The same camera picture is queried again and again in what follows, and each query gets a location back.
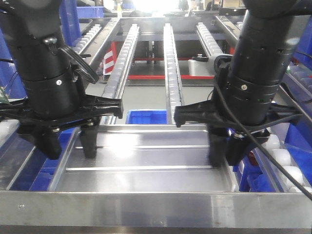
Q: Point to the blue bin below right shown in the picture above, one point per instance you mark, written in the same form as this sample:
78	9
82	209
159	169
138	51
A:
289	147

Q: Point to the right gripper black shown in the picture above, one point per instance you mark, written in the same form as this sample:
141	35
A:
238	144

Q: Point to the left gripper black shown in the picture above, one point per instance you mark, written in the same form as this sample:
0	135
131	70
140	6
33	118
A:
38	130

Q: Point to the red floor frame bar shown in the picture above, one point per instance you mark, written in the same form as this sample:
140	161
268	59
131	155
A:
145	77

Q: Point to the silver ribbed metal tray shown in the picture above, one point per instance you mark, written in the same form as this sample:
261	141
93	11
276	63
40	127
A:
143	158

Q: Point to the blue bin below centre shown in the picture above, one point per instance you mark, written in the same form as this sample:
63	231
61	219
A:
141	116

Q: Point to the blue bin below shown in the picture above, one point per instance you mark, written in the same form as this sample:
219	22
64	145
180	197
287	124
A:
141	116
289	147
32	170

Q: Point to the small blue bin background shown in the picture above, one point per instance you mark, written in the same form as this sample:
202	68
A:
85	12

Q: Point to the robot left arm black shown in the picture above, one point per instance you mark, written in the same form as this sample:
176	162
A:
52	75

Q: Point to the blue bin below left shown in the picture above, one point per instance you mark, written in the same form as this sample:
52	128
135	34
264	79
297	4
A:
32	170

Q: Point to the centre white roller track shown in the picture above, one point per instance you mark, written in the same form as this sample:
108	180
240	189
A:
173	81

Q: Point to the red white striped barrier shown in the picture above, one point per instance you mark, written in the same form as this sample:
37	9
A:
109	59

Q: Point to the left steel divider rail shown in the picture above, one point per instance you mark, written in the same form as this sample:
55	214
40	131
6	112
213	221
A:
109	27

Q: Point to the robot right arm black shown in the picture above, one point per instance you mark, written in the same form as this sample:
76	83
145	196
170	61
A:
249	81

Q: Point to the steel front shelf rail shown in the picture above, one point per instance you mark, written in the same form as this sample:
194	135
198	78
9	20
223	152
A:
157	209

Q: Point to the left-centre white roller track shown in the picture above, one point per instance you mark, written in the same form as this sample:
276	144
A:
116	83

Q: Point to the right-centre white roller track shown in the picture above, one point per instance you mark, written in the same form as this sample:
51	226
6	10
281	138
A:
207	41

